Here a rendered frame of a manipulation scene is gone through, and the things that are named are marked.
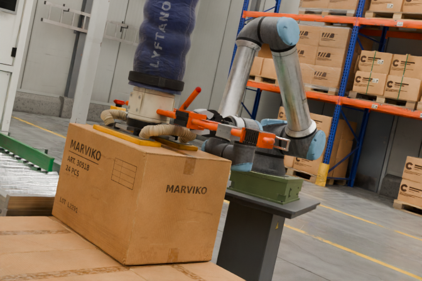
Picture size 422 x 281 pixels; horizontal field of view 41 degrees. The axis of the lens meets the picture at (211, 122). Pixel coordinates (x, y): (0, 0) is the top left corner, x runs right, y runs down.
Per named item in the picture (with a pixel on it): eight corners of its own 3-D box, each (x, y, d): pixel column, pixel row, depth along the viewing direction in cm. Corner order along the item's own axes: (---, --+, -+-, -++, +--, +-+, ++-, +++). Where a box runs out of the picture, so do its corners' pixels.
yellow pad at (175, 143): (129, 133, 242) (132, 121, 241) (148, 135, 248) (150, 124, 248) (178, 150, 217) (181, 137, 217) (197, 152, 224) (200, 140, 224)
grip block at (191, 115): (171, 123, 207) (174, 108, 207) (191, 127, 214) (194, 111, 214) (186, 128, 201) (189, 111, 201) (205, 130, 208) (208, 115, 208)
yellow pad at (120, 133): (91, 128, 229) (94, 116, 228) (112, 131, 235) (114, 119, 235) (139, 145, 204) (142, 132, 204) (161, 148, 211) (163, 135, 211)
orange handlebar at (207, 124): (108, 102, 243) (110, 94, 243) (162, 111, 264) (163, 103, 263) (264, 147, 176) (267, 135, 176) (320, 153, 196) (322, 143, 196)
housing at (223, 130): (214, 135, 192) (216, 123, 192) (228, 137, 197) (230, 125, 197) (228, 139, 187) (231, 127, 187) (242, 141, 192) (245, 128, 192)
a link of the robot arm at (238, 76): (239, 10, 246) (194, 157, 235) (263, 11, 239) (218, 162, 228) (252, 22, 255) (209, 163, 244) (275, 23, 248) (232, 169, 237)
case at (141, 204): (51, 214, 236) (68, 121, 234) (130, 215, 262) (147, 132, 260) (124, 266, 191) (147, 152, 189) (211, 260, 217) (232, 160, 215)
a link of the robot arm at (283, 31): (298, 143, 284) (269, 9, 244) (330, 148, 274) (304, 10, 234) (284, 161, 275) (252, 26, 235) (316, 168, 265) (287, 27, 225)
